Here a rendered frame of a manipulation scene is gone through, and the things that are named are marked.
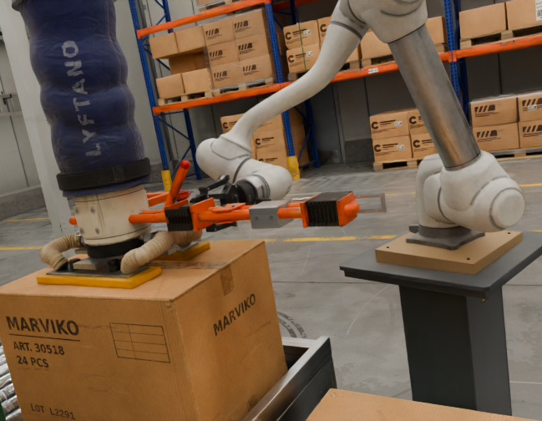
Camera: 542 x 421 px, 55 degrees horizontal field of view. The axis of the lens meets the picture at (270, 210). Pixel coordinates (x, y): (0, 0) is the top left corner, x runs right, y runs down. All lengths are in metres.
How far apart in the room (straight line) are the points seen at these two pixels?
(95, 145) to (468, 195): 0.94
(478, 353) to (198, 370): 0.94
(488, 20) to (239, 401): 7.27
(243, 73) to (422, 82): 7.87
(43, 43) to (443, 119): 0.97
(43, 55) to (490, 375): 1.57
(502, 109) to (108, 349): 7.25
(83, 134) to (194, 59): 9.11
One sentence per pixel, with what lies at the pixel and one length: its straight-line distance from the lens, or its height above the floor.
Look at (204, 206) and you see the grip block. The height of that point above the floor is 1.09.
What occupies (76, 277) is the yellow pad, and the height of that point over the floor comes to 0.97.
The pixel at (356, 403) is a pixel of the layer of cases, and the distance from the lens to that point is 1.39.
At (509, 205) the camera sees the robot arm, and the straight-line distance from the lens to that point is 1.47.
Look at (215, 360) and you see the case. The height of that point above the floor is 0.76.
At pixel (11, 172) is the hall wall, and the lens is 11.65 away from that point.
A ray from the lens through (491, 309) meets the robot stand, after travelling 1.83.
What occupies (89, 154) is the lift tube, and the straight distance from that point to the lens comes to 1.27.
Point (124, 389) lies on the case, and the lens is 1.29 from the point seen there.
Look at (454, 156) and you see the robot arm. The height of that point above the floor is 1.08.
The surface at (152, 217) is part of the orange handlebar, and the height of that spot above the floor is 1.08.
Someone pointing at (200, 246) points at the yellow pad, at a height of 0.96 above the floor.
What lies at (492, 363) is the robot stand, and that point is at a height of 0.38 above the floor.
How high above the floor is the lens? 1.29
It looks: 11 degrees down
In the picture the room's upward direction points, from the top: 10 degrees counter-clockwise
